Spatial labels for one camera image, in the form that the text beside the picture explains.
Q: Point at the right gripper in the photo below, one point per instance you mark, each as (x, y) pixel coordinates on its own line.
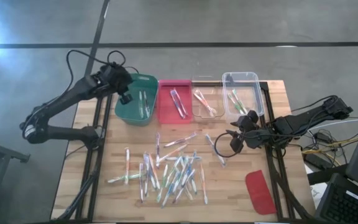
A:
(249, 137)

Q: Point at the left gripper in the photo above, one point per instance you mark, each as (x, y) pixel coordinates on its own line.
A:
(115, 77)

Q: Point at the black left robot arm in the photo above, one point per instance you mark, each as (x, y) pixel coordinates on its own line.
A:
(61, 99)

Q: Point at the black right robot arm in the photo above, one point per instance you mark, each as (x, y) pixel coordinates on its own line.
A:
(306, 118)

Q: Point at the green plastic bin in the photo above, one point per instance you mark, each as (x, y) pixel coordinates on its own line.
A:
(132, 115)

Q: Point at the large clear plastic bin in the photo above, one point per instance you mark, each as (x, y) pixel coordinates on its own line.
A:
(253, 93)

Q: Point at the red plastic lid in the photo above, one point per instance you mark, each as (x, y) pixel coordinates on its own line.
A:
(259, 193)

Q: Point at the pink plastic bin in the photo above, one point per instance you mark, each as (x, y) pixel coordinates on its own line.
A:
(166, 109)

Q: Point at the black power brick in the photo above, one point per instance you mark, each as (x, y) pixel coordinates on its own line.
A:
(317, 161)

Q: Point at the small clear plastic bin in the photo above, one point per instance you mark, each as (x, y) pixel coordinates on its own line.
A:
(197, 84)

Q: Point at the black desk crossbar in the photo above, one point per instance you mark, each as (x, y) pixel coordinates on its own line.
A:
(325, 175)

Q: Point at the white paper sheet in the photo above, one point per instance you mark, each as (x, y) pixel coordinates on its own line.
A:
(319, 193)

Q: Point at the dark open laptop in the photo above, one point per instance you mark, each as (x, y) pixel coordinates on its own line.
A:
(346, 205)

